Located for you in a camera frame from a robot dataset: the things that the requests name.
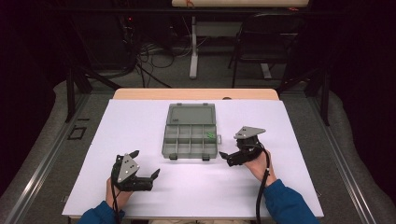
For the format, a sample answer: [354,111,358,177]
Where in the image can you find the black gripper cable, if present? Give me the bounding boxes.
[248,142,273,224]
[110,174,123,224]

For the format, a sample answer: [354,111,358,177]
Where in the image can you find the aluminium floor rail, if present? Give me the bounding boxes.
[3,92,92,224]
[309,96,378,224]

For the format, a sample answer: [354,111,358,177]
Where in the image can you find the white-legged desk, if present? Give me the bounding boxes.
[171,0,310,80]

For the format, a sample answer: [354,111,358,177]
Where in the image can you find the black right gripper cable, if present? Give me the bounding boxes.
[248,142,273,224]

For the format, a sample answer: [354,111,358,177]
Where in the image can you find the black folding chair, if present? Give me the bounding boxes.
[228,12,306,89]

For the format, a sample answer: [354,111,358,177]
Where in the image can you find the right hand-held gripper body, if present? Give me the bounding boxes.
[227,125,266,168]

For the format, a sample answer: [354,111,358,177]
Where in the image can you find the bundle of floor cables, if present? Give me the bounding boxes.
[116,13,194,89]

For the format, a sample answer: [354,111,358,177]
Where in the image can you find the person's right hand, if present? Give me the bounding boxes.
[244,149,277,188]

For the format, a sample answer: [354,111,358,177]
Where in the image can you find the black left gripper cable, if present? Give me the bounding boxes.
[110,174,123,224]

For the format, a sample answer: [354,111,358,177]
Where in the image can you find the wooden table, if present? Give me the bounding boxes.
[112,88,280,101]

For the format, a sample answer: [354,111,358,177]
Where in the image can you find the person's left hand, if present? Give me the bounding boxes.
[106,176,134,210]

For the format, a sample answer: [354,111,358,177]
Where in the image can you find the clear grey compartment box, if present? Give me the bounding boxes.
[161,103,222,161]

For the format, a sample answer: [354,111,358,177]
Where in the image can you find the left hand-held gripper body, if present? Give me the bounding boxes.
[110,153,154,192]

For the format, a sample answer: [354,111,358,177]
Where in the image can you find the black metal frame stand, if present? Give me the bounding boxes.
[64,63,123,123]
[276,66,332,127]

